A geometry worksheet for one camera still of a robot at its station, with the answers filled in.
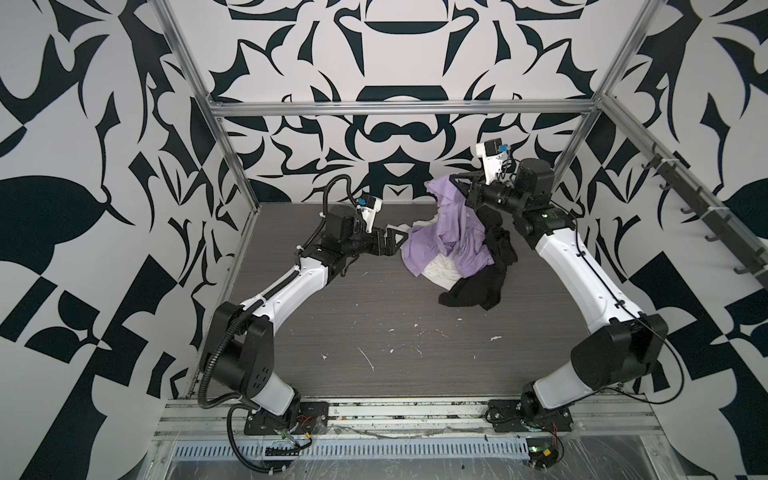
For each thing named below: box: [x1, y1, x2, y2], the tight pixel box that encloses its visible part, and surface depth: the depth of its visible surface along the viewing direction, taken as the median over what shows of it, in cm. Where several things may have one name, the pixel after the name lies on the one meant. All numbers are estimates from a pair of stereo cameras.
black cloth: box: [439, 206, 518, 310], surface depth 93 cm
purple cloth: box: [400, 174, 495, 278], surface depth 95 cm
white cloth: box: [421, 253, 463, 290], surface depth 101 cm
